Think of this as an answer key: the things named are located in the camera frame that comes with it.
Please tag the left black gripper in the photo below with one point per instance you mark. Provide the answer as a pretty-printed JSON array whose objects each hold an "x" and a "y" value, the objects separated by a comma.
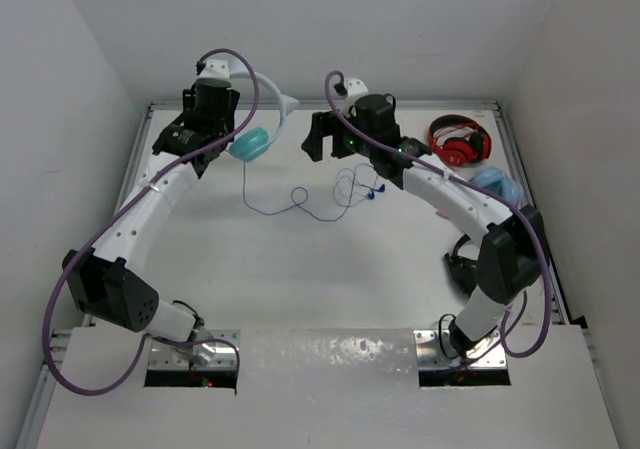
[{"x": 227, "y": 118}]

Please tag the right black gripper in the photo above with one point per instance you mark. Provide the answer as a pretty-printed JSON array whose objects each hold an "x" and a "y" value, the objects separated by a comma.
[{"x": 323, "y": 124}]

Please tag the teal cat-ear headphones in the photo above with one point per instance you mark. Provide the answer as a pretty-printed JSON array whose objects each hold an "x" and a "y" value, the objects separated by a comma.
[{"x": 262, "y": 132}]

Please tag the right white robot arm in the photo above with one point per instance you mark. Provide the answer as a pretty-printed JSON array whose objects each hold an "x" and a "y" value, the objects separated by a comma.
[{"x": 512, "y": 249}]

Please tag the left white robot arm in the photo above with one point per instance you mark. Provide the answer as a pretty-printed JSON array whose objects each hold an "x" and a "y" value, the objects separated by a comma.
[{"x": 106, "y": 281}]

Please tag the red headphones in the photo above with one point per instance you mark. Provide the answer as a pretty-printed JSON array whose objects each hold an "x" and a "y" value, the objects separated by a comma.
[{"x": 458, "y": 140}]

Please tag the light blue headphones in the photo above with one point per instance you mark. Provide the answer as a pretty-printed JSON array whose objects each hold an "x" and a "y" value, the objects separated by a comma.
[{"x": 497, "y": 182}]

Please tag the black headphones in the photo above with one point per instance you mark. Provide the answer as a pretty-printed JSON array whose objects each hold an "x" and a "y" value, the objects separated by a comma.
[{"x": 461, "y": 269}]

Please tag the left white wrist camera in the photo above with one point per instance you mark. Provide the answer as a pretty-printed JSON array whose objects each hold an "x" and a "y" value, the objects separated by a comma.
[{"x": 213, "y": 73}]

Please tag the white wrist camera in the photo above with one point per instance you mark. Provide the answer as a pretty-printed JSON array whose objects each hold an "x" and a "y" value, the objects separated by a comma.
[
  {"x": 349, "y": 90},
  {"x": 213, "y": 73}
]

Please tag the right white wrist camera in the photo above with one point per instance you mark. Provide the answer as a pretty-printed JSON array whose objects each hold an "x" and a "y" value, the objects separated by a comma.
[{"x": 349, "y": 90}]

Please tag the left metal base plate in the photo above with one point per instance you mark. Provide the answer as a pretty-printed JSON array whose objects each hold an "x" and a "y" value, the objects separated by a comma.
[{"x": 208, "y": 352}]

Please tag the metal base plate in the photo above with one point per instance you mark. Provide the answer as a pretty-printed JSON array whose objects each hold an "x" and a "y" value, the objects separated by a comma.
[
  {"x": 435, "y": 354},
  {"x": 208, "y": 352}
]

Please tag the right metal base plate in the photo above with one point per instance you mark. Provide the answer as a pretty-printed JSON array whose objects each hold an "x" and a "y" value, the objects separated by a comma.
[{"x": 435, "y": 354}]

